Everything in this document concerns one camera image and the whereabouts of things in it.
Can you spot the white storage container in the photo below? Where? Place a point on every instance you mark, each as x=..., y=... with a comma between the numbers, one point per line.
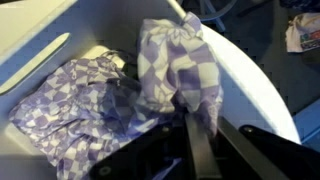
x=37, y=36

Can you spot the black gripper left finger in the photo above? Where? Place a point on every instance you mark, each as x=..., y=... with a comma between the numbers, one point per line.
x=203, y=161

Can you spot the purple checkered cloth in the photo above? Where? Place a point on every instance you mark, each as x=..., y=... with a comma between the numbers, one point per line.
x=87, y=109

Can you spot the white round table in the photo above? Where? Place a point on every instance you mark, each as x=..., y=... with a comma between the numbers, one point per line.
x=243, y=93

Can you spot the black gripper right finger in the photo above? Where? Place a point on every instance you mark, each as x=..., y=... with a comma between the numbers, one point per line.
x=260, y=164

